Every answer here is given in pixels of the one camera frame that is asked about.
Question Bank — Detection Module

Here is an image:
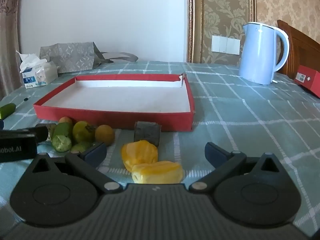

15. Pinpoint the yellow jackfruit piece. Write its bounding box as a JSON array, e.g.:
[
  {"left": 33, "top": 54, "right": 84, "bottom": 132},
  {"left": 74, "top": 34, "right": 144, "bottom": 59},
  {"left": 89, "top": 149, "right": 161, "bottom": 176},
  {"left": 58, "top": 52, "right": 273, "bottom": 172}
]
[
  {"left": 131, "top": 161, "right": 183, "bottom": 184},
  {"left": 120, "top": 140, "right": 158, "bottom": 172}
]

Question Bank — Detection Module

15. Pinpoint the grey patterned gift bag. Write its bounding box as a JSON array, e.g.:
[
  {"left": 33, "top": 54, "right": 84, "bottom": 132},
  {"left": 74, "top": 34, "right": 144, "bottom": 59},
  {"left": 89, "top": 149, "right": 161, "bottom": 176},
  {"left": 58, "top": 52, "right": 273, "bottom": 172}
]
[{"left": 40, "top": 42, "right": 138, "bottom": 74}]

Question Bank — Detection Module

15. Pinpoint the red shallow cardboard box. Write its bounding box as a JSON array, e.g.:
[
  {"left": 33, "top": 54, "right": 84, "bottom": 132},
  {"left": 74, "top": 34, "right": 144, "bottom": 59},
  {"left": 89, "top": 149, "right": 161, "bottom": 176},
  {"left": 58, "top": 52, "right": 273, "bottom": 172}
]
[{"left": 34, "top": 74, "right": 195, "bottom": 132}]

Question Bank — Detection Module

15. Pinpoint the cucumber piece far left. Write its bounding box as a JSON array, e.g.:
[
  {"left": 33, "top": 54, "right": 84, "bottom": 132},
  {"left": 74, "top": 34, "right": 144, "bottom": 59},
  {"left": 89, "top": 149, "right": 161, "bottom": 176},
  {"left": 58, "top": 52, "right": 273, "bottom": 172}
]
[{"left": 0, "top": 103, "right": 16, "bottom": 120}]

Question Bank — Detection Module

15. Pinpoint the red box at edge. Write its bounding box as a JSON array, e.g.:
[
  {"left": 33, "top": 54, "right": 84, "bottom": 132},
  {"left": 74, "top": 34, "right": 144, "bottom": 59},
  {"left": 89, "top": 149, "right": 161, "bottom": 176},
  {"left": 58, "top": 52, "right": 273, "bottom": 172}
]
[{"left": 294, "top": 65, "right": 320, "bottom": 98}]

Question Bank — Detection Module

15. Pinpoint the beige curtain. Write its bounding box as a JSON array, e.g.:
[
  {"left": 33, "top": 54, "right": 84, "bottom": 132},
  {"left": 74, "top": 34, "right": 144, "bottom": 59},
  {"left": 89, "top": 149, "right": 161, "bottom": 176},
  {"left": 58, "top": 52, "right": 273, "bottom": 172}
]
[{"left": 0, "top": 0, "right": 22, "bottom": 98}]

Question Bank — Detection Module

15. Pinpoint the light blue electric kettle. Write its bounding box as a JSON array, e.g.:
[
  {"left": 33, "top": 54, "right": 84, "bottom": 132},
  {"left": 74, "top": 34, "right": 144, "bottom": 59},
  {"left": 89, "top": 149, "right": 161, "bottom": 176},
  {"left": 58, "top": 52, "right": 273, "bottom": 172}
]
[{"left": 239, "top": 22, "right": 290, "bottom": 85}]

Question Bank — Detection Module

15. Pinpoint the longan fruit with stem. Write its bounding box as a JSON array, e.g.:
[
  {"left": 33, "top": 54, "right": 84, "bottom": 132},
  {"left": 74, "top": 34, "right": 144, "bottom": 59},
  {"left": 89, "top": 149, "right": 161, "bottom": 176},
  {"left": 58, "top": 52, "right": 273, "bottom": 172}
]
[{"left": 59, "top": 116, "right": 73, "bottom": 125}]

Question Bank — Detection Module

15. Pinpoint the green tomato with calyx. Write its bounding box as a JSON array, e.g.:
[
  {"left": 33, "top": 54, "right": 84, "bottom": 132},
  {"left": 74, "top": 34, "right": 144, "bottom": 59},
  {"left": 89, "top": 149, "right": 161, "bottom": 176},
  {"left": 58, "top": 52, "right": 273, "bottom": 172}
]
[{"left": 72, "top": 121, "right": 95, "bottom": 143}]

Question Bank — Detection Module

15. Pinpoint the tissue pack with cat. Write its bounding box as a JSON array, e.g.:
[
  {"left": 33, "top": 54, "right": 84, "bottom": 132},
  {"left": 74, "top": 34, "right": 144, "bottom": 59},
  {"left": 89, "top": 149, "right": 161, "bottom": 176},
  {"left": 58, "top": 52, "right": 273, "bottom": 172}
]
[{"left": 16, "top": 51, "right": 58, "bottom": 89}]

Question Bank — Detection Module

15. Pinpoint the wooden headboard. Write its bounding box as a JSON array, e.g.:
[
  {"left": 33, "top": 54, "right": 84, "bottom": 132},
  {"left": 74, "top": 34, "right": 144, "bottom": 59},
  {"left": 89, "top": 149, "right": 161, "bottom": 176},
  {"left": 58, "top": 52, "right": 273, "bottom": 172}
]
[{"left": 277, "top": 20, "right": 320, "bottom": 79}]

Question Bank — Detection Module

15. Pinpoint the gold picture frame moulding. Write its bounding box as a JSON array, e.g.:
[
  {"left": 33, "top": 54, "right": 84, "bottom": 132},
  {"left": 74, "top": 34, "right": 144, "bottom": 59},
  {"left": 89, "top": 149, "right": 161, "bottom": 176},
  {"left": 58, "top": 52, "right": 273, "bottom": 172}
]
[{"left": 187, "top": 0, "right": 204, "bottom": 63}]

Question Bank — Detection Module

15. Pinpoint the large cucumber piece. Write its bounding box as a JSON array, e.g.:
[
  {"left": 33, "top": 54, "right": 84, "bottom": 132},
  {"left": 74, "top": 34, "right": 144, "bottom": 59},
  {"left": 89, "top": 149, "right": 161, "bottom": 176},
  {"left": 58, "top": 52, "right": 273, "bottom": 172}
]
[{"left": 52, "top": 122, "right": 73, "bottom": 152}]

